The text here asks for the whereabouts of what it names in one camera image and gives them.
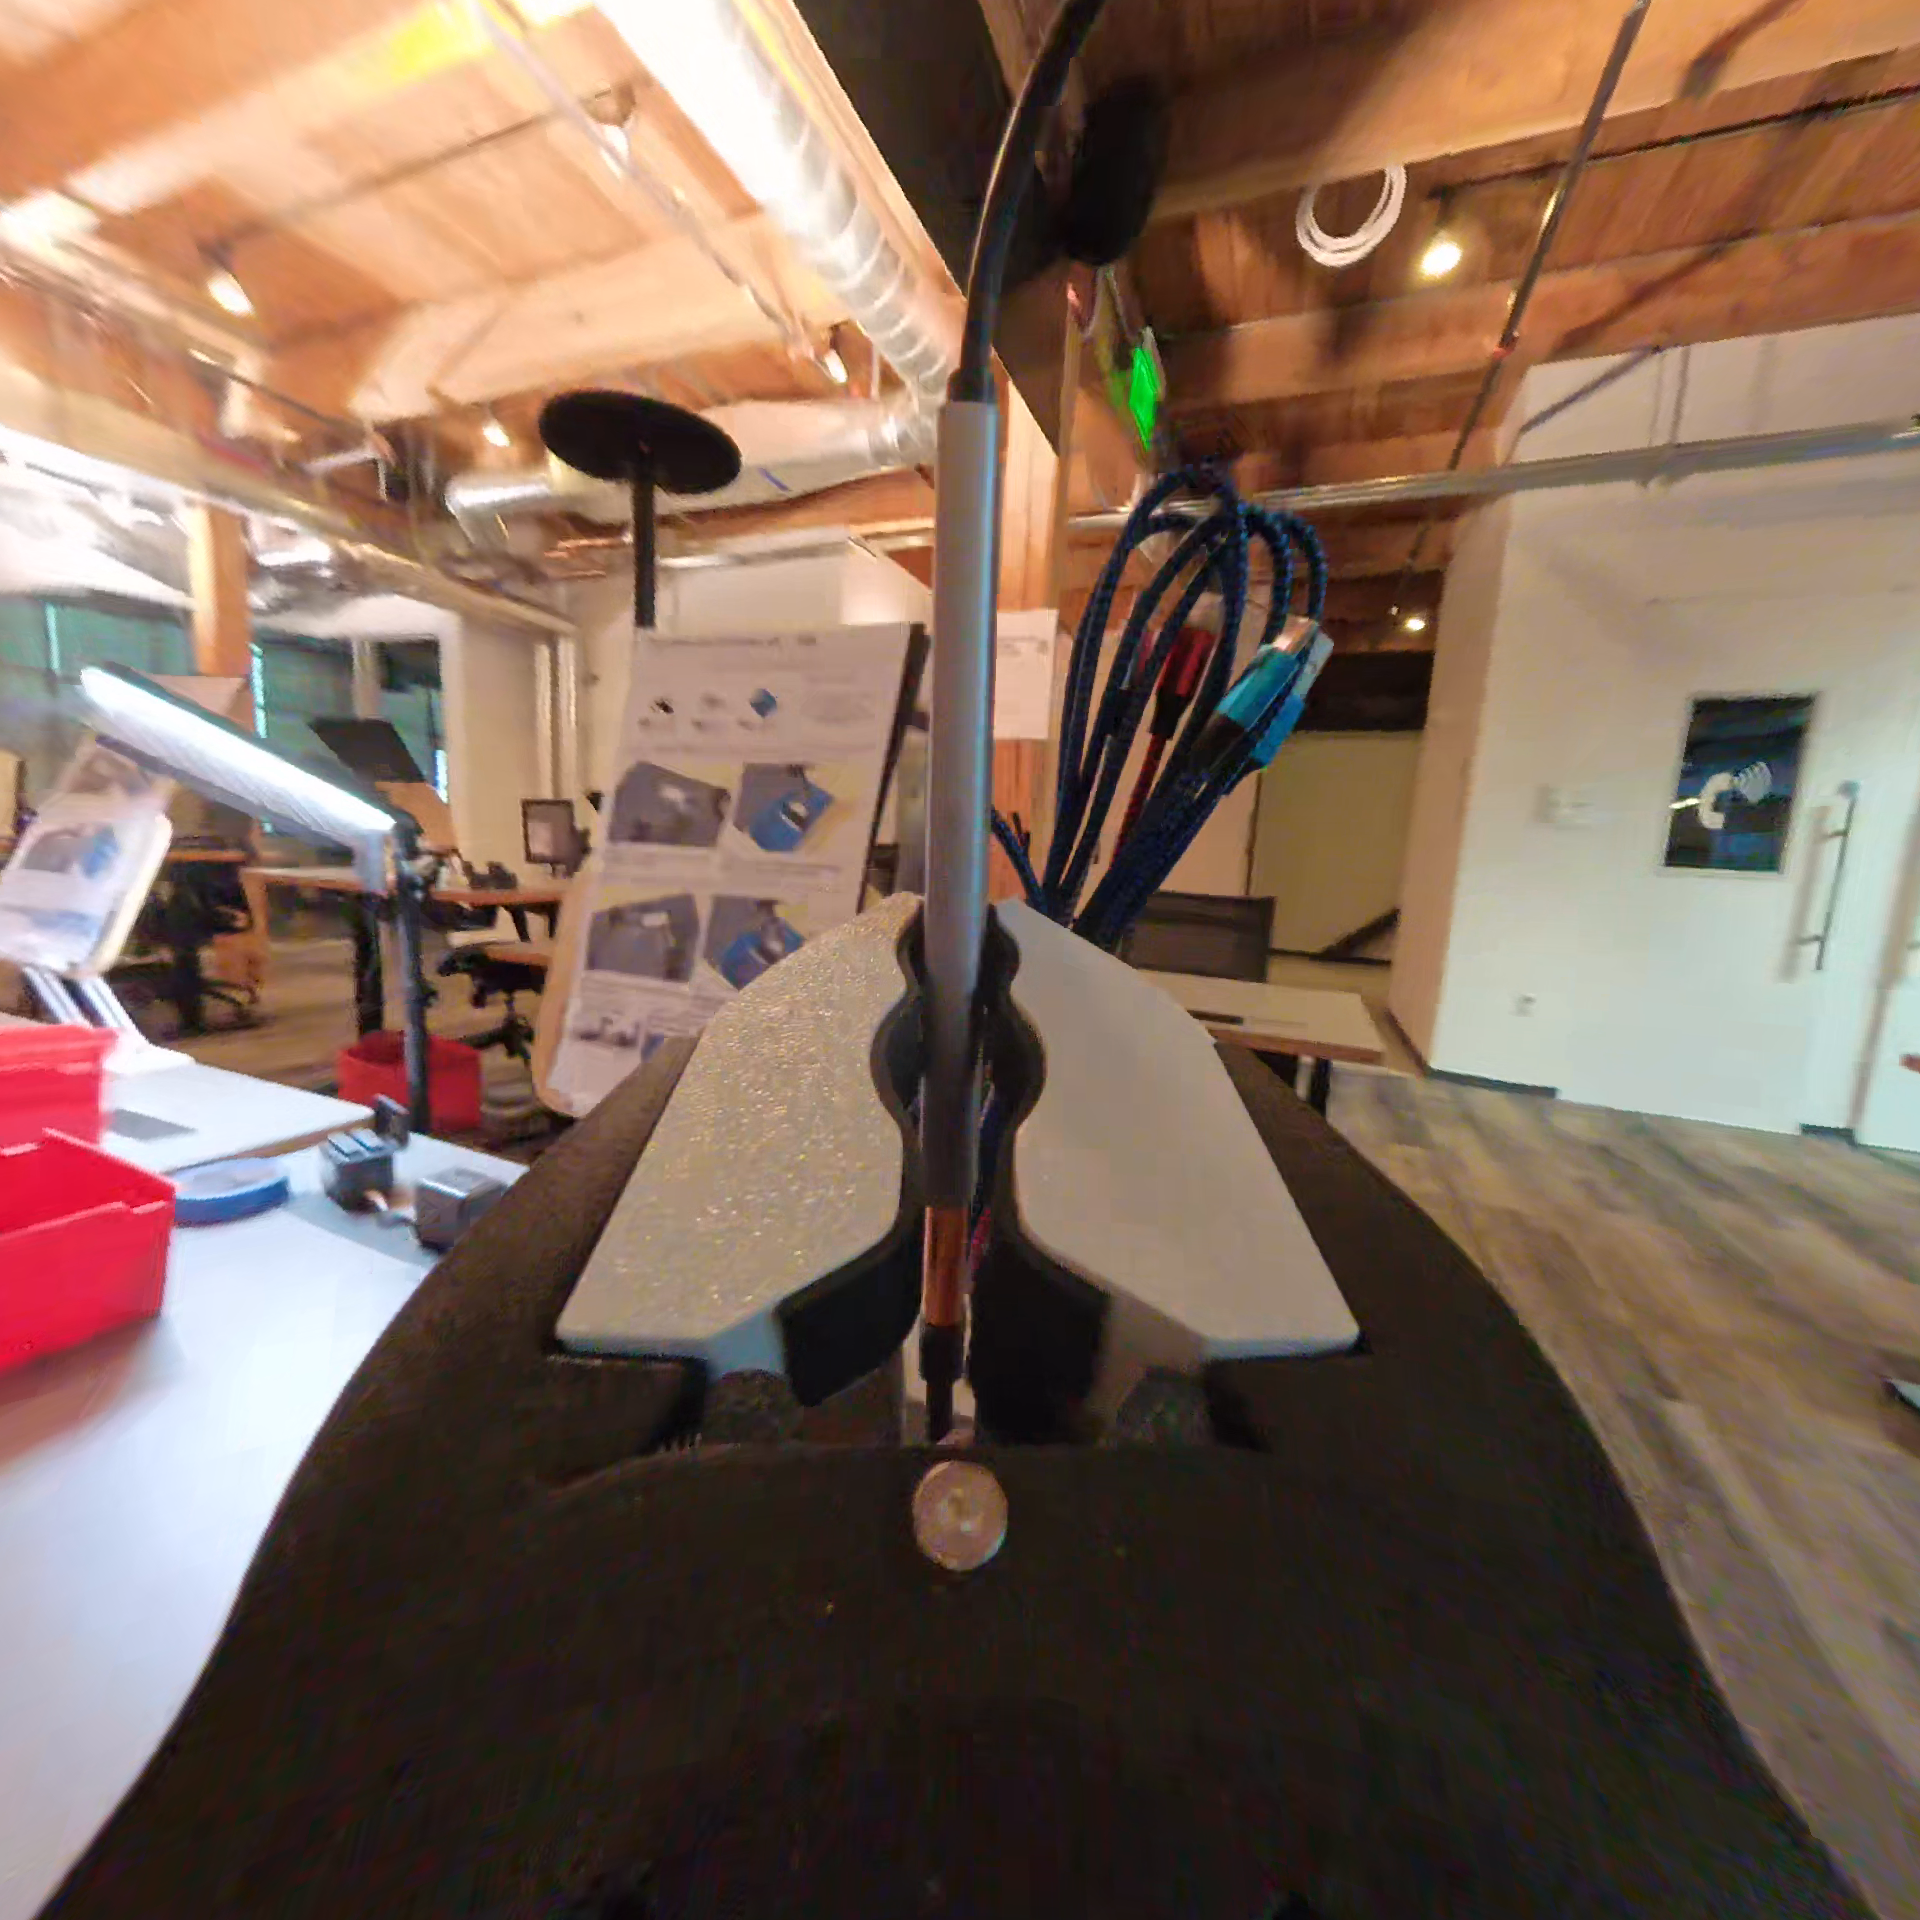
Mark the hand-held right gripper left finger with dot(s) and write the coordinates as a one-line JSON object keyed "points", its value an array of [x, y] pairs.
{"points": [[749, 1170]]}

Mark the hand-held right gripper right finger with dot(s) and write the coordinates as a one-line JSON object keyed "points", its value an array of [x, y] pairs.
{"points": [[1170, 1170]]}

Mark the red divided plastic bin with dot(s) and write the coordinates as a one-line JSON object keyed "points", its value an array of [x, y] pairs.
{"points": [[75, 1261]]}

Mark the grey top table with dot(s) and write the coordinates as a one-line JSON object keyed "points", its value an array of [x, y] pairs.
{"points": [[1275, 1020]]}

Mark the black office chair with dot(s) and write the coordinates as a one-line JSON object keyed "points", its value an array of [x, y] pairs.
{"points": [[1200, 932]]}

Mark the small black screen gadget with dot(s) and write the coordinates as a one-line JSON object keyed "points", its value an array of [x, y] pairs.
{"points": [[389, 1118]]}

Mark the wooden top desk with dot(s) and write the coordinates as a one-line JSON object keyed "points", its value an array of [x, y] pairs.
{"points": [[493, 896]]}

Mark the red plastic tub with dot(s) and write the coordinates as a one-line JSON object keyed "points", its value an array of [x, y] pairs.
{"points": [[376, 1080]]}

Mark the grey light stand tripod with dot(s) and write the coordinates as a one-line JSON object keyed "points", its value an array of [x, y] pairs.
{"points": [[411, 975]]}

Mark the grey charger cube blue face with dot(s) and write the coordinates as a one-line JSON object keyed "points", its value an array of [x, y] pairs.
{"points": [[356, 1170]]}

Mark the blue tape roll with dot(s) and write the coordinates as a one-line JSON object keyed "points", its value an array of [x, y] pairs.
{"points": [[225, 1213]]}

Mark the black square panel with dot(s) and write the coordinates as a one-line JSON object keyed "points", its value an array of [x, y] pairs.
{"points": [[358, 750]]}

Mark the phone icon door poster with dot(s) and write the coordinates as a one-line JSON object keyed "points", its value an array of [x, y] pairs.
{"points": [[1740, 781]]}

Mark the black pole with round disc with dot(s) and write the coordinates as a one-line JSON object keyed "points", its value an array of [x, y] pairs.
{"points": [[638, 436]]}

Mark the green exit sign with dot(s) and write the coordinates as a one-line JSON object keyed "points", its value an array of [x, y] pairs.
{"points": [[1144, 390]]}

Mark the silver air duct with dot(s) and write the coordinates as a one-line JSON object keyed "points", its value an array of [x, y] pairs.
{"points": [[810, 196]]}

